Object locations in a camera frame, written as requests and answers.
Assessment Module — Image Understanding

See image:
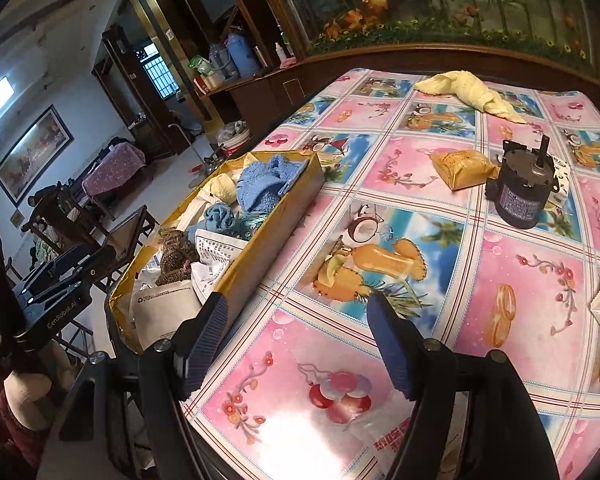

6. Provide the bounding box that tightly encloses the brown knitted plush toy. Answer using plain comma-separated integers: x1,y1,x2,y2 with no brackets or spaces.
156,230,199,286

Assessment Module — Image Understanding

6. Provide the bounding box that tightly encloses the yellow cracker packet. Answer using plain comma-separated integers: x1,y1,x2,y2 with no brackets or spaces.
429,150,500,191

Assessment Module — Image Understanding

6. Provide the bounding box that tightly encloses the green white packet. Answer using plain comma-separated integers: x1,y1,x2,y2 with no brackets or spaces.
130,281,201,350

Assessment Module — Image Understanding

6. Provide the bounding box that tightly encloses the white text printed bag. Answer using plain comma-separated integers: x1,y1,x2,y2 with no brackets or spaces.
192,230,248,304

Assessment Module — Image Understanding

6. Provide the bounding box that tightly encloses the teal tissue pack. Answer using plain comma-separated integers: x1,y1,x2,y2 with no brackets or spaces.
185,202,268,242

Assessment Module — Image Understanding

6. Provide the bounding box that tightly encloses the white patterned tissue pack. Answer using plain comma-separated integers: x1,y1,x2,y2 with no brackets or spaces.
548,156,571,206

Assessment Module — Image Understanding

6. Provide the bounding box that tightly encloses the yellow cardboard box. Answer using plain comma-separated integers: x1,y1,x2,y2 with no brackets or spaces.
108,151,325,354

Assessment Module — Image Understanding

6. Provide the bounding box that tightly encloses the wooden chair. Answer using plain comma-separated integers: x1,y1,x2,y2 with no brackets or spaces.
95,205,157,294

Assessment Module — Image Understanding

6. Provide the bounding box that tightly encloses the framed landscape painting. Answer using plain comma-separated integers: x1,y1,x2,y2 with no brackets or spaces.
0,105,74,206

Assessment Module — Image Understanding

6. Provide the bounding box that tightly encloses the colourful patterned tablecloth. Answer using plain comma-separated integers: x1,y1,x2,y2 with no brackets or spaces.
184,68,600,479

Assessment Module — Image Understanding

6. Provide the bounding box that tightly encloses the pink covered table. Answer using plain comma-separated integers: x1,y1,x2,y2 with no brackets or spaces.
82,142,146,197

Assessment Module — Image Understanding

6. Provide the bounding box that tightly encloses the blue towel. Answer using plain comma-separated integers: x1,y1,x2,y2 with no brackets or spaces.
236,154,309,214

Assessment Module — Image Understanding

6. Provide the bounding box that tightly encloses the black electric motor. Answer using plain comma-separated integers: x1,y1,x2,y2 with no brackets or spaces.
486,134,559,230

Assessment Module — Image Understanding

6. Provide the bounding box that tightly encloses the white plastic bucket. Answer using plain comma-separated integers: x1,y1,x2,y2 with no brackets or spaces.
216,120,251,157

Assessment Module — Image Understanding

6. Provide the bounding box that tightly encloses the dark wooden cabinet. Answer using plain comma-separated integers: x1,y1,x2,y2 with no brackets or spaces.
201,44,600,136

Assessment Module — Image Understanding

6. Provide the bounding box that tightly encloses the yellow cloth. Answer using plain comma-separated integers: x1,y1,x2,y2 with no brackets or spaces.
415,70,526,124

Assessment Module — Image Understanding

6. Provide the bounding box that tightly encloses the grey water jug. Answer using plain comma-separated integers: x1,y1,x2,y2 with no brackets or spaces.
209,44,234,79

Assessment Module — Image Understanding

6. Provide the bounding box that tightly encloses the blue thermos jug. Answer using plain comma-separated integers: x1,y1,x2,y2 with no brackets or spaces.
226,32,260,78

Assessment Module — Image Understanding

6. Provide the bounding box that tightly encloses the flower mural panel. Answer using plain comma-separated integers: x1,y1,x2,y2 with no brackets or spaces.
283,0,600,75

